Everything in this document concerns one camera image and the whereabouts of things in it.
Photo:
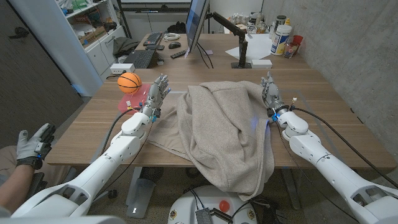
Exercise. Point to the black laptop keyboard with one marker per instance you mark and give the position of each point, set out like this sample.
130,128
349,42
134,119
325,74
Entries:
141,58

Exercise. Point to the white canister with blue label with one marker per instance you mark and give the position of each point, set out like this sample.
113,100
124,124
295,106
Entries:
280,40

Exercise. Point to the grey metal heatsink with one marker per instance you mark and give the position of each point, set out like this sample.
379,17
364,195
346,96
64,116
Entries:
203,216

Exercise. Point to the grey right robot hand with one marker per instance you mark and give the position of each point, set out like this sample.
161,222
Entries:
273,96

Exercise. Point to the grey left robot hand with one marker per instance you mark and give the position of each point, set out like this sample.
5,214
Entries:
155,96

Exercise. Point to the clear glass jar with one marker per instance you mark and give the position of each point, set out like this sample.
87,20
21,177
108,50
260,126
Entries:
290,50

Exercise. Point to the black computer mouse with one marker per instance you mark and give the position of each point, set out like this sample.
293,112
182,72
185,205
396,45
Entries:
174,45

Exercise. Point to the orange basketball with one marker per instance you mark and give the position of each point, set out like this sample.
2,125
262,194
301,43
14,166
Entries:
129,83

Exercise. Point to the beige trousers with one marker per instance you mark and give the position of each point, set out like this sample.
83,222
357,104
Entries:
6,158

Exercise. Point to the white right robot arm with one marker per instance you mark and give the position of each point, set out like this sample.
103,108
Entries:
335,174

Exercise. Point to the red cup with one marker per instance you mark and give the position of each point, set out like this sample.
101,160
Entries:
298,40

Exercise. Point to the white robot torso base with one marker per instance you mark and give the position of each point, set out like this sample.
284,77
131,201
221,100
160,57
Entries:
186,202

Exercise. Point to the yellow bottle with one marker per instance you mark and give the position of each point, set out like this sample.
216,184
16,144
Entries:
287,21

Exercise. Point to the grey table leg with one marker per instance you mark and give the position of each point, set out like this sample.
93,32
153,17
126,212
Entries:
290,189

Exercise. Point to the small white box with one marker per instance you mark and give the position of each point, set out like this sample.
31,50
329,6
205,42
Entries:
261,63

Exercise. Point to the white shelf cabinet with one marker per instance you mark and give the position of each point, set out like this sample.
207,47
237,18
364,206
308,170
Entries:
56,46

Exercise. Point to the beige coat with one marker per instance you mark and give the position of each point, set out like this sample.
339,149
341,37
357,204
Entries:
217,130

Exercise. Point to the person's gloved hand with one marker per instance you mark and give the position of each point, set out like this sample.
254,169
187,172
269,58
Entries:
28,146

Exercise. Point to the purple sticky note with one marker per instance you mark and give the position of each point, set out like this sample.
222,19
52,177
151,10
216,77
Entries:
208,52

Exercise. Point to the white paper sheet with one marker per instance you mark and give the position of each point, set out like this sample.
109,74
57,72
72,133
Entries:
255,46

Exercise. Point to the grey-green cloth bundle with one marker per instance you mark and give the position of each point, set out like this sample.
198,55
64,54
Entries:
124,46

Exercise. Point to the grey table foot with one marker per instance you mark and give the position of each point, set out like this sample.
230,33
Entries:
140,196

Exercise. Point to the pink plastic box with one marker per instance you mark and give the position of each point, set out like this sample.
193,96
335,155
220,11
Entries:
136,99

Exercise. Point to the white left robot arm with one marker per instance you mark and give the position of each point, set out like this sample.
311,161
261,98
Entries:
93,174

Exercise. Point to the black desktop keyboard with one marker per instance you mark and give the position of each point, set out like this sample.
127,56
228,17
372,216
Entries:
153,39

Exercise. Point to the white robot chest cover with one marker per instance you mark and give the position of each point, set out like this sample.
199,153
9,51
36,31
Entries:
62,220

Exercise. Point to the white power box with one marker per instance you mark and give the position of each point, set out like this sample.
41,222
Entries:
122,68

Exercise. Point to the black remote control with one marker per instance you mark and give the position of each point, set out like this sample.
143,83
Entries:
178,53

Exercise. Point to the cardboard box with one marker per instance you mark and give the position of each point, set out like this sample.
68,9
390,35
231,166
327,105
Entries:
93,36

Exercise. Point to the black bag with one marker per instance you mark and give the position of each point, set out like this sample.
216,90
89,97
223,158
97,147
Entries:
176,28

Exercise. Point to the red emergency button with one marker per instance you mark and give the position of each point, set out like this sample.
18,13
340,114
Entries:
224,206

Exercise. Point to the black phone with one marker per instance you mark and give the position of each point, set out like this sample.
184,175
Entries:
155,47

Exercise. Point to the computer monitor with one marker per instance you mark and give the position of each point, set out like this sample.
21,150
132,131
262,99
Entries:
196,21

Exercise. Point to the person's bare forearm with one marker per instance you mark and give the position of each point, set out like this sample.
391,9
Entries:
12,186

